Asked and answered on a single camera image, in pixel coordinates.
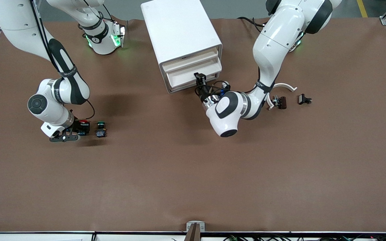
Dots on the green push button switch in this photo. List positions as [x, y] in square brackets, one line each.
[101, 130]

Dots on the brown table mat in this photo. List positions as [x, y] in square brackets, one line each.
[193, 167]

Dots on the dark brown small component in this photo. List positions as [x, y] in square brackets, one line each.
[282, 102]

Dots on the red push button switch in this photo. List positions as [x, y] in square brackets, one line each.
[84, 121]

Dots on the white curved plastic piece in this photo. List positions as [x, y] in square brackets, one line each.
[290, 87]

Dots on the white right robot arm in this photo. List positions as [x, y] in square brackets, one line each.
[15, 20]

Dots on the grey bracket with brown bar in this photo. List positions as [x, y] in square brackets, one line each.
[193, 234]

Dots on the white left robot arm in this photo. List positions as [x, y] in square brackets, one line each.
[276, 33]

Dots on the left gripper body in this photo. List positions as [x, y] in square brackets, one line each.
[204, 94]

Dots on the small black clip component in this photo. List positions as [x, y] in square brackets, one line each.
[302, 99]

